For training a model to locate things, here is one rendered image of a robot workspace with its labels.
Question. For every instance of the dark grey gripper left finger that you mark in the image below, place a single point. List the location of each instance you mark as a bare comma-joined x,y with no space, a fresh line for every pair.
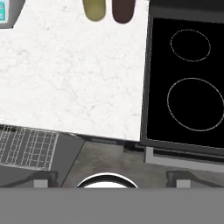
43,176

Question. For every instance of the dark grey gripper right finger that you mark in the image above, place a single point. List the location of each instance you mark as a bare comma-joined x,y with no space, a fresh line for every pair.
175,176

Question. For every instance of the grey dishwasher door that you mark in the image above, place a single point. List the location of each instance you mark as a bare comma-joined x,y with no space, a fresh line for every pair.
68,154

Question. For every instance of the white round object black rim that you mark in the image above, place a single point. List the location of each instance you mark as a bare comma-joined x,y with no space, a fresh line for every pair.
106,183

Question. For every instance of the dark brown bottle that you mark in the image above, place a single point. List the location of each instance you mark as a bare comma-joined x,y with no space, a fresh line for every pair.
123,11

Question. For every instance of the olive green bottle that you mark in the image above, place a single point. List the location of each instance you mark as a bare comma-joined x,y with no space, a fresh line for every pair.
94,10

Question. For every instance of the black hob with grey frame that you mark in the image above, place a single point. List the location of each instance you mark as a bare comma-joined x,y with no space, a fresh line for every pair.
186,87

